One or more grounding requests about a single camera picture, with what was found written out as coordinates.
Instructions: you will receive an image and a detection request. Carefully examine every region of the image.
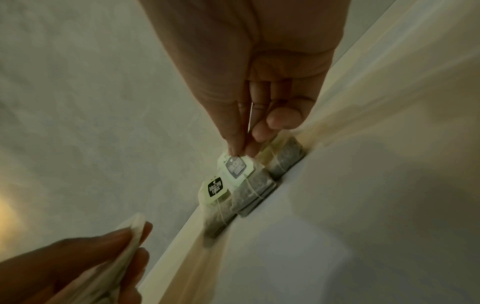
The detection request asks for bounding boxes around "person's left hand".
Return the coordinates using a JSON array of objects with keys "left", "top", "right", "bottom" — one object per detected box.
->
[{"left": 0, "top": 221, "right": 155, "bottom": 304}]

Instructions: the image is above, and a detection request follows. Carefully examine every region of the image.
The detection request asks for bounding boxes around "person's right hand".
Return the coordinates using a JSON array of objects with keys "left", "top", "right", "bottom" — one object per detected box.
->
[{"left": 138, "top": 0, "right": 347, "bottom": 157}]

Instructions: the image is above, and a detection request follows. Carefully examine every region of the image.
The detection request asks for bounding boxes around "tea bag with grey tag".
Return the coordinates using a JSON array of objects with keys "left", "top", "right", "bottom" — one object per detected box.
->
[{"left": 216, "top": 102, "right": 279, "bottom": 218}]

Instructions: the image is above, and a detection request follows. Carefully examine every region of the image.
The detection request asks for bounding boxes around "tea bag without visible tag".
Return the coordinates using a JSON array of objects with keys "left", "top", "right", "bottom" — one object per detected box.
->
[{"left": 261, "top": 134, "right": 305, "bottom": 180}]

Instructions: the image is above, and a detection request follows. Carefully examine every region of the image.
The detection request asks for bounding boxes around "tea bag with black tag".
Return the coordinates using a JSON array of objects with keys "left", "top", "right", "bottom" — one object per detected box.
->
[{"left": 197, "top": 175, "right": 239, "bottom": 247}]

